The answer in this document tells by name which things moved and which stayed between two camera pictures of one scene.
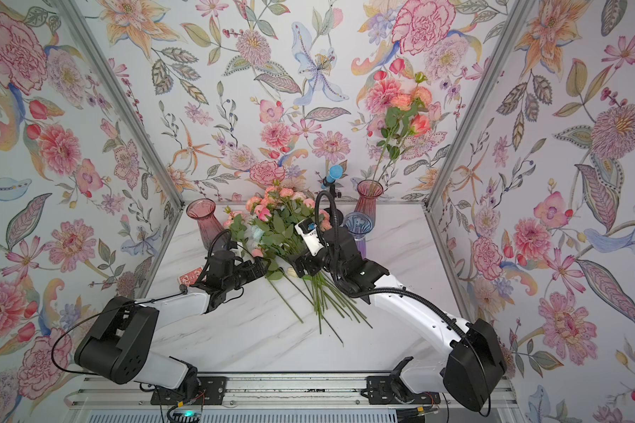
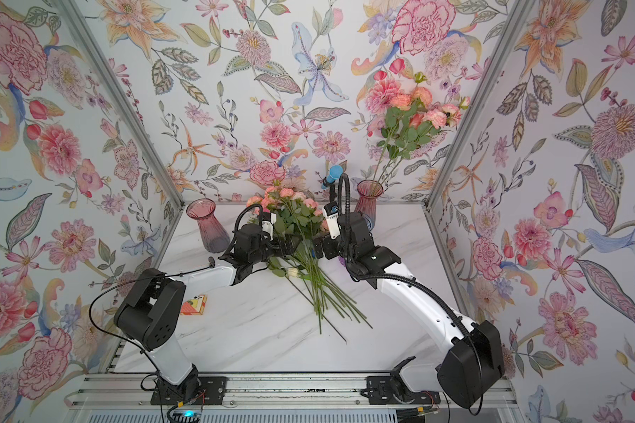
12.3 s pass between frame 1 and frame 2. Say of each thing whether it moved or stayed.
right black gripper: moved
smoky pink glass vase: stayed
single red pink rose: moved
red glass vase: stayed
